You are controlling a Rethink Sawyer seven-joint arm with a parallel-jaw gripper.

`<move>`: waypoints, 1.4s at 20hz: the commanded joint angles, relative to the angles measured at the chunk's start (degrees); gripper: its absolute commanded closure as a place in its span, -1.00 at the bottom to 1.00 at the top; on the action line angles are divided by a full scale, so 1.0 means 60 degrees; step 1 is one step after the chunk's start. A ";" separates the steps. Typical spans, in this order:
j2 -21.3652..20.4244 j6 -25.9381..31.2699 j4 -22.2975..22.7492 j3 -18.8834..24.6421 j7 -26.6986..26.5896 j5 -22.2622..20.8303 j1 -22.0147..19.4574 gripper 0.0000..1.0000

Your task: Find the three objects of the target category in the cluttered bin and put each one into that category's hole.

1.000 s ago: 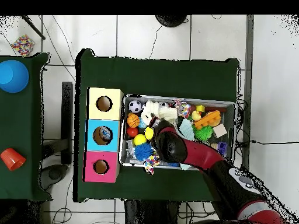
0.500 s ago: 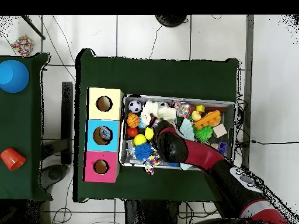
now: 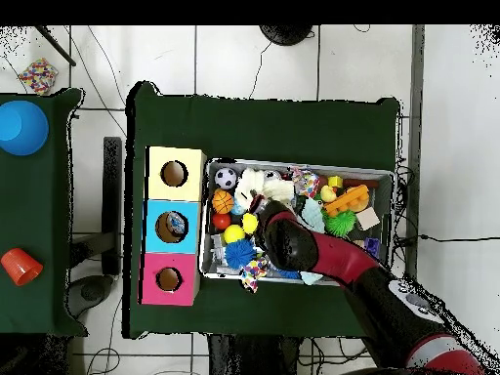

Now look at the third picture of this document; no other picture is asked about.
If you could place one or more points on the cream waffle cloth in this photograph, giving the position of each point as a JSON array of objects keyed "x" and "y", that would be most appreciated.
[{"x": 254, "y": 187}]

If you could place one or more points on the mint green cloth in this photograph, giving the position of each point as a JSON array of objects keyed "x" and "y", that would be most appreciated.
[{"x": 314, "y": 217}]

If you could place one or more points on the clear plastic packet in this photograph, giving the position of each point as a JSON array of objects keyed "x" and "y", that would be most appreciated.
[{"x": 176, "y": 223}]

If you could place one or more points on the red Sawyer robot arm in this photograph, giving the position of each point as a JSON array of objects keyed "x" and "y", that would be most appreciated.
[{"x": 344, "y": 262}]

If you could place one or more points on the shallow clear mesh bin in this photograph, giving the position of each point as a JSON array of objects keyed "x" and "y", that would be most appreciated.
[{"x": 205, "y": 266}]

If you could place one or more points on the wooden box with three holes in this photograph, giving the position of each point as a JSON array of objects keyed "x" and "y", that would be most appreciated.
[{"x": 152, "y": 234}]

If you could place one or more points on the large yellow ball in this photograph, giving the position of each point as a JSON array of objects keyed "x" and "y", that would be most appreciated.
[{"x": 250, "y": 224}]

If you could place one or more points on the small orange basketball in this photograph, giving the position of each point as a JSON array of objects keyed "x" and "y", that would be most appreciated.
[{"x": 223, "y": 201}]

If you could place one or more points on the small yellow ball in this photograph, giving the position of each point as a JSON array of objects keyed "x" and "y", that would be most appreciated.
[{"x": 234, "y": 233}]

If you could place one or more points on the small soccer ball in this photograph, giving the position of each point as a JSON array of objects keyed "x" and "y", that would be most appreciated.
[{"x": 226, "y": 178}]

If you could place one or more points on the blue spiky ball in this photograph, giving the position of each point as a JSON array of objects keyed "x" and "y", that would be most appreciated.
[{"x": 240, "y": 255}]

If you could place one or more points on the colourful patterned cloth pouch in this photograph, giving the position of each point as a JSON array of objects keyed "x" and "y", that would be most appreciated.
[{"x": 306, "y": 183}]

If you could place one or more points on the colourful spotted plush toy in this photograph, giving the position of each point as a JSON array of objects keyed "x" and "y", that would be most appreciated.
[{"x": 253, "y": 275}]

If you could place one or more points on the dark green table cloth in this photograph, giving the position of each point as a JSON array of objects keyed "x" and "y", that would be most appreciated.
[{"x": 266, "y": 125}]

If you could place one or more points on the green spiky toy with eyes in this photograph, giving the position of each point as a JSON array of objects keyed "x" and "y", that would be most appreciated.
[{"x": 341, "y": 223}]

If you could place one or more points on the orange toy brick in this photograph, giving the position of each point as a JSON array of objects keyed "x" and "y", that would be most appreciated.
[{"x": 347, "y": 200}]

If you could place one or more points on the black round stand base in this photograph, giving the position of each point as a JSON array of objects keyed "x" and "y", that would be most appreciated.
[{"x": 286, "y": 33}]

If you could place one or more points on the green covered side table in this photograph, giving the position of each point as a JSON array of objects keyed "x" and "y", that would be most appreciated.
[{"x": 31, "y": 195}]

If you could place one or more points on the red cup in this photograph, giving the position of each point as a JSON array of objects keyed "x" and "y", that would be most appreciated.
[{"x": 21, "y": 266}]

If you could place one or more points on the blue bowl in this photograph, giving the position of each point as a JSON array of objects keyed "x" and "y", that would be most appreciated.
[{"x": 22, "y": 127}]

